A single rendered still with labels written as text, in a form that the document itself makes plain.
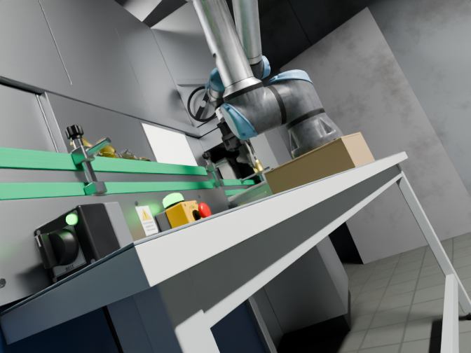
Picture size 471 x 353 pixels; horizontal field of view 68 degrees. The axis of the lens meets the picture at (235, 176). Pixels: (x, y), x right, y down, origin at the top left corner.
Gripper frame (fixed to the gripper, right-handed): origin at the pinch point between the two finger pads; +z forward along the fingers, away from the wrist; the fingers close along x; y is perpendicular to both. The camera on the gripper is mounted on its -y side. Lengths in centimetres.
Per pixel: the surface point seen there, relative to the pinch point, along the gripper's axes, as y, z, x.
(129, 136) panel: 38.8, -30.2, 8.4
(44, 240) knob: 8, 11, 91
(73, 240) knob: 6, 12, 89
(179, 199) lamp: 6, 8, 57
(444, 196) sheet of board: -88, 62, -191
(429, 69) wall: -134, -42, -229
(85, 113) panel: 39, -36, 29
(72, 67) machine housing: 42, -58, 22
